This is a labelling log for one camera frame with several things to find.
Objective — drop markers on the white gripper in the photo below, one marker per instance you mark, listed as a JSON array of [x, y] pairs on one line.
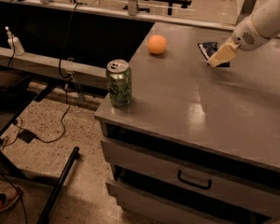
[[246, 34]]

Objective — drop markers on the dark blue rxbar wrapper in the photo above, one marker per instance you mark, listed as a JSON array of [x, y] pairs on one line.
[[207, 49]]

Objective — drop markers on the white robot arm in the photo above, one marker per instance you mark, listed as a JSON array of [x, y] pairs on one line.
[[266, 19]]

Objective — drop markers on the orange fruit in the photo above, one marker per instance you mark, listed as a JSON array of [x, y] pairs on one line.
[[157, 44]]

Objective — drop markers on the green soda can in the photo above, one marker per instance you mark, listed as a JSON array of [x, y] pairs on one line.
[[119, 82]]

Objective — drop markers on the grey metal railing shelf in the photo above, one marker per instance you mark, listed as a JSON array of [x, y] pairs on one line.
[[46, 66]]

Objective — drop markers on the lower grey drawer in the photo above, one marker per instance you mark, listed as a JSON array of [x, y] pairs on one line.
[[152, 202]]

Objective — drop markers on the white spray bottle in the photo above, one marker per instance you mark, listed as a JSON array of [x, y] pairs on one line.
[[14, 43]]

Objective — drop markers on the black power adapter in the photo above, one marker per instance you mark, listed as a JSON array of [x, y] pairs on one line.
[[26, 136]]

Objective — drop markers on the dark side desk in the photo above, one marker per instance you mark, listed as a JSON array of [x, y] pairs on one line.
[[14, 98]]

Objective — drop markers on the black metal table leg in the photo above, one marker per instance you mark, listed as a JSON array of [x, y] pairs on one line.
[[44, 217]]

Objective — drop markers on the red and white sneaker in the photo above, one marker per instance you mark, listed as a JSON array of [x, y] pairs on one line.
[[9, 198]]

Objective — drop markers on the grey drawer with black handle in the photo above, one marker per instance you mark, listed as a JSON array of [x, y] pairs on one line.
[[187, 189]]

